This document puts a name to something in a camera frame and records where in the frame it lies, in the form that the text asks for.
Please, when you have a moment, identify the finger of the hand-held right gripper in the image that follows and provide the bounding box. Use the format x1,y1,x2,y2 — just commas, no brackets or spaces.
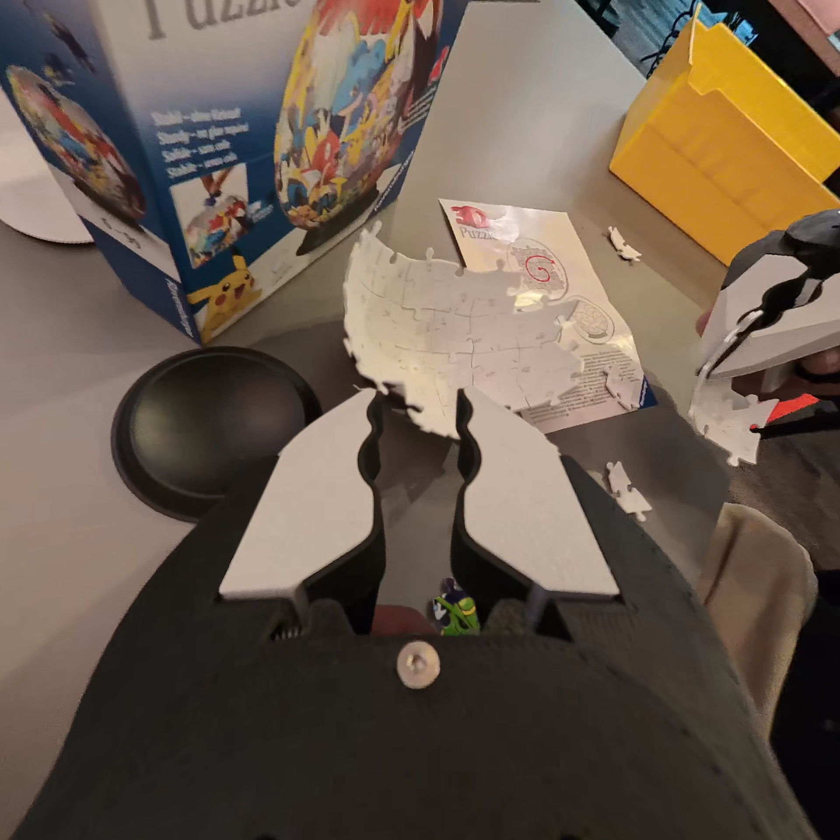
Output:
694,258,824,378
709,274,840,395

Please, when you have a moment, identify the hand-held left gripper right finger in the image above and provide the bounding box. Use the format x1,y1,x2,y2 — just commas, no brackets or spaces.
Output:
450,387,621,634

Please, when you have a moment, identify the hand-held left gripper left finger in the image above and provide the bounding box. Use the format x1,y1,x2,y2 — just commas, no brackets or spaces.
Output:
218,389,388,635

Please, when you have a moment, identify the partly built puzzle ball shell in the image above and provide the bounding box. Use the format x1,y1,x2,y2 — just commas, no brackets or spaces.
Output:
343,222,592,439

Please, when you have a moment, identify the green colourful puzzle piece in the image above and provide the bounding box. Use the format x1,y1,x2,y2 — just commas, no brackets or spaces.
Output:
430,577,482,636

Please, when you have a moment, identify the black puzzle ball stand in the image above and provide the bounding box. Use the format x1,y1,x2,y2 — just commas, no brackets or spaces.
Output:
110,346,324,524

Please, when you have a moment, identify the blue puzzle box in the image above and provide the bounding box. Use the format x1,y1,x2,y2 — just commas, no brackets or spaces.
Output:
0,0,470,345

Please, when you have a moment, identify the person's right hand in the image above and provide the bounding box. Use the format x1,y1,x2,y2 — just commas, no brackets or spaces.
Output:
794,346,840,387

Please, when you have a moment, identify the yellow plastic tray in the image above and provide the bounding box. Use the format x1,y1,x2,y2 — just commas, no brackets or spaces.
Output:
609,3,840,266

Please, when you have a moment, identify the white instruction leaflet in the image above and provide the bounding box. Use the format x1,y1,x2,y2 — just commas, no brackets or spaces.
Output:
438,198,657,434

